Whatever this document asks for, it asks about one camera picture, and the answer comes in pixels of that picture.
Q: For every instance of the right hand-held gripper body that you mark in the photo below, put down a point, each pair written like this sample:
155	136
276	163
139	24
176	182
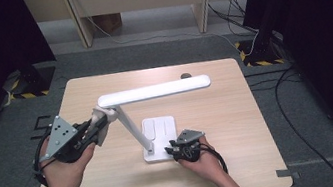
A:
190	137

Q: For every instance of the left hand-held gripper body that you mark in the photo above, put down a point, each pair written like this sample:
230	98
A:
61	137

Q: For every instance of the white desk lamp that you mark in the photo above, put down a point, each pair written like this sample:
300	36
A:
154	91

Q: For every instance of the person's right hand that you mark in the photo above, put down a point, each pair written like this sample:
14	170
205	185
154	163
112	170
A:
207	164

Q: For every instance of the person's left hand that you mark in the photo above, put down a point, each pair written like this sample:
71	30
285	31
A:
63	177

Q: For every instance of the grey table grommet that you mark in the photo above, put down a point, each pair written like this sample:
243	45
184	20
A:
186	75

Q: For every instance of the striped black stand base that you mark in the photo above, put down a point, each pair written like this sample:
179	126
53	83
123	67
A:
259	53
31	81

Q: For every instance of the brown cardboard box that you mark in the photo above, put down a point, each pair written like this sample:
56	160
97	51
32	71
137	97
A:
107	22

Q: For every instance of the grey tape piece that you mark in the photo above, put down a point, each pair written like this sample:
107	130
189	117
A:
288	173

